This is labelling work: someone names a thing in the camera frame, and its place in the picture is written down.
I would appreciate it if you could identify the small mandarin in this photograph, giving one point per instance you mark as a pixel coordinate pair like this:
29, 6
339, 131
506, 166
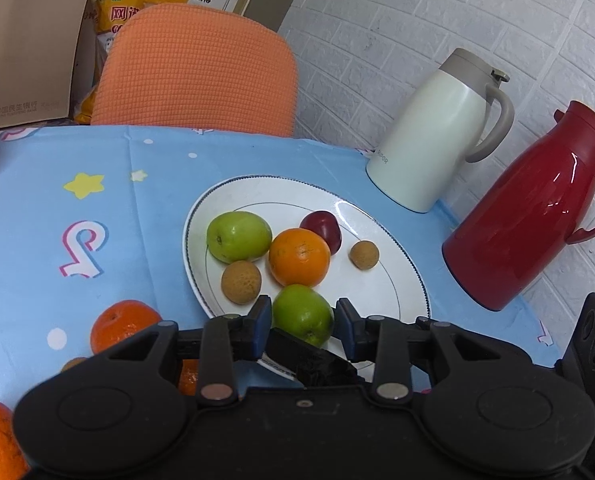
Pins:
125, 322
187, 377

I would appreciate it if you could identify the white plate with blue rim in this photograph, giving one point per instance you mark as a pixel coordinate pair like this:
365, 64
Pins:
287, 195

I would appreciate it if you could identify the brown longan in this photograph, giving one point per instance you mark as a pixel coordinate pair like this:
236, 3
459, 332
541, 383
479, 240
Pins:
363, 255
241, 281
72, 364

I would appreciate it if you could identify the orange fabric chair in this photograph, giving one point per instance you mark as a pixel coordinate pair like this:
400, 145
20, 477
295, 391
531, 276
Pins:
197, 70

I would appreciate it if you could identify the brown cardboard box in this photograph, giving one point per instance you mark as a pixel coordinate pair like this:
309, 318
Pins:
27, 50

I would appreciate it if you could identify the dark red plum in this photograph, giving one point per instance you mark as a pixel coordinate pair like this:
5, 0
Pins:
322, 225

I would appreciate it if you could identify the red thermos jug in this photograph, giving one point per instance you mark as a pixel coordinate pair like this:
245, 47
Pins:
517, 220

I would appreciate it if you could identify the green jujube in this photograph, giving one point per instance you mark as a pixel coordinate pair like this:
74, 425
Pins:
302, 310
239, 236

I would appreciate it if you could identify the yellow plastic bag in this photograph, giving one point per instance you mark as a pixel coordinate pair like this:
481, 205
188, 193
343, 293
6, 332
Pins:
122, 10

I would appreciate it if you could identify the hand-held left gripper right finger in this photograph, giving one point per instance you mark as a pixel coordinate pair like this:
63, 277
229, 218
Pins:
345, 320

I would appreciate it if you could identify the large orange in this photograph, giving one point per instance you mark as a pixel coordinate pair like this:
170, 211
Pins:
300, 256

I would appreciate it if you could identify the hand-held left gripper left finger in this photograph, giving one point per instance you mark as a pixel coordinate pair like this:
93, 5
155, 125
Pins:
262, 312

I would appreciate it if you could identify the blue printed tablecloth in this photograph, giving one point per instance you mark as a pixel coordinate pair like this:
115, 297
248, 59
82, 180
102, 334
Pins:
52, 260

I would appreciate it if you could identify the white thermos jug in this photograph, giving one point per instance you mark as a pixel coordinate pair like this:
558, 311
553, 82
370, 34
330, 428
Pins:
427, 135

